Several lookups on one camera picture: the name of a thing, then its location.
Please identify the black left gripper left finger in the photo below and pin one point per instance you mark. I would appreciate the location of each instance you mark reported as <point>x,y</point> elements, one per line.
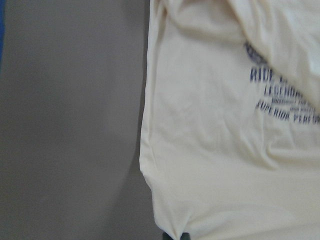
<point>165,236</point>

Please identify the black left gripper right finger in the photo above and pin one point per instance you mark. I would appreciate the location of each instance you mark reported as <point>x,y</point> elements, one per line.
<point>185,236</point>

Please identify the cream long-sleeve printed shirt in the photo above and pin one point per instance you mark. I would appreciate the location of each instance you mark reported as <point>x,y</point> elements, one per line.
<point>230,136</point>

